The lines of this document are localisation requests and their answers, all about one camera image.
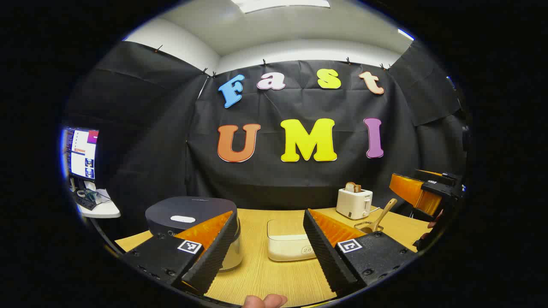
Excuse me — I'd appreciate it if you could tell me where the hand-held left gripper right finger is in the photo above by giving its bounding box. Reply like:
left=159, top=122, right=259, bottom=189
left=303, top=209, right=418, bottom=298

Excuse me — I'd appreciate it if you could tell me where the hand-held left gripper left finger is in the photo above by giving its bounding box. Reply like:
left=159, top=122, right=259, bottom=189
left=122, top=210, right=240, bottom=296

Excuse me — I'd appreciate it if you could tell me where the wooden spoon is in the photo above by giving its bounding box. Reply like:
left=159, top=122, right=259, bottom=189
left=371, top=198, right=398, bottom=234

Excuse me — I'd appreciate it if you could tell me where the clear box of rice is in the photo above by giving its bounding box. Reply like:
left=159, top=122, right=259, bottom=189
left=266, top=219, right=319, bottom=262

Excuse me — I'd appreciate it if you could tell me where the black silver rice cooker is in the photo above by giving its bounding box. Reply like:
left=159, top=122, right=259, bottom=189
left=145, top=196, right=244, bottom=272

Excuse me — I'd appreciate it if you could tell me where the white toaster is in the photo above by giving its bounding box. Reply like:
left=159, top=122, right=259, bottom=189
left=336, top=187, right=374, bottom=220

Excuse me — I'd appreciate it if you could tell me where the black backdrop cloth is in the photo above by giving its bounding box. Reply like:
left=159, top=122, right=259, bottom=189
left=64, top=41, right=469, bottom=223

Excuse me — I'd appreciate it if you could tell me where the white side table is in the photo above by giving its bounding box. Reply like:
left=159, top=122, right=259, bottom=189
left=75, top=182, right=121, bottom=219

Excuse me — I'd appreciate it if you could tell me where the black keyboard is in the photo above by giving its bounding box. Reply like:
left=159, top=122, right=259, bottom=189
left=75, top=190, right=97, bottom=211

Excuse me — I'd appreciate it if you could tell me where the computer monitor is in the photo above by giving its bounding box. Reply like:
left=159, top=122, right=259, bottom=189
left=64, top=127, right=100, bottom=180

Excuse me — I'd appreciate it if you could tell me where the ceiling light panel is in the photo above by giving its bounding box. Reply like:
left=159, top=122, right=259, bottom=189
left=231, top=0, right=331, bottom=13

